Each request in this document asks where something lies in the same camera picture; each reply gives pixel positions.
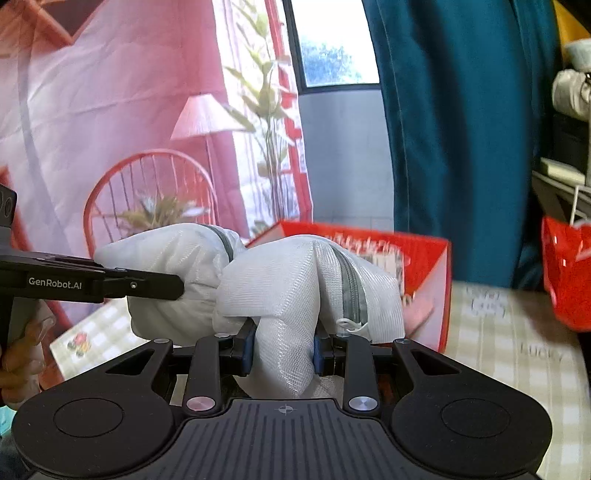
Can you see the red plastic bag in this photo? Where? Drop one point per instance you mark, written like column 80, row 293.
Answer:
column 568, row 277

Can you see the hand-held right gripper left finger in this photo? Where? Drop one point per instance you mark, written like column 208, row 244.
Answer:
column 249, row 350

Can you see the red strawberry print cardboard box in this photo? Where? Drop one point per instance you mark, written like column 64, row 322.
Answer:
column 429, row 295

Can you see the window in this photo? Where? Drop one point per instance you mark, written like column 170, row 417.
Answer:
column 337, row 46

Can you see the person's left hand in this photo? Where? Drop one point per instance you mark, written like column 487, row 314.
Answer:
column 23, row 364

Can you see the checkered rabbit print tablecloth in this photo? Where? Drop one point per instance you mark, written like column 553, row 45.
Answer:
column 508, row 346

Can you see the teal curtain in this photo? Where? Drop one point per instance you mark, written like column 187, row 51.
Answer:
column 461, row 138

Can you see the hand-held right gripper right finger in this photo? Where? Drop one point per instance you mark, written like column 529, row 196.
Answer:
column 317, row 357

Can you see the black zip case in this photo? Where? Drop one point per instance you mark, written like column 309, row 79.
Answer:
column 570, row 143

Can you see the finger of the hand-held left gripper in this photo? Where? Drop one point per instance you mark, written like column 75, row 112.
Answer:
column 147, row 286

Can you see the yellow curtain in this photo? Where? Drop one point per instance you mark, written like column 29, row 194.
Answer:
column 572, row 18

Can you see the printed pink room backdrop cloth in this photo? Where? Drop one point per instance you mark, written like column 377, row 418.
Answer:
column 115, row 92

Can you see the small beige box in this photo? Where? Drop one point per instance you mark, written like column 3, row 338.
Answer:
column 561, row 170

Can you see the black desk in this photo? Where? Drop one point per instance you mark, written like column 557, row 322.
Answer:
column 551, row 198

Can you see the white mesh zipper bag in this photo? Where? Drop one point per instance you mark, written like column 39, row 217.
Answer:
column 286, row 286

